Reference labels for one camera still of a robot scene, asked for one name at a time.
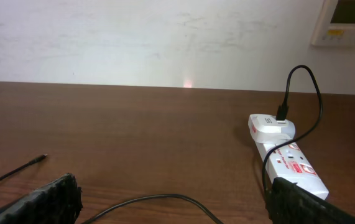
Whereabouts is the white USB charger adapter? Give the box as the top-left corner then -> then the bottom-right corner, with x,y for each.
248,114 -> 296,144

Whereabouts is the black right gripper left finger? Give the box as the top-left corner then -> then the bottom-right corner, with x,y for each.
0,173 -> 83,224

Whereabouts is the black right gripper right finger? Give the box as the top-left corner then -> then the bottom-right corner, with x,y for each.
265,177 -> 355,224

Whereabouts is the white wall control panel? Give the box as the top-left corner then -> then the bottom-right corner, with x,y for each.
311,0 -> 355,47

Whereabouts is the white power strip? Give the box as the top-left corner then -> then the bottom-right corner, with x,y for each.
255,142 -> 329,200

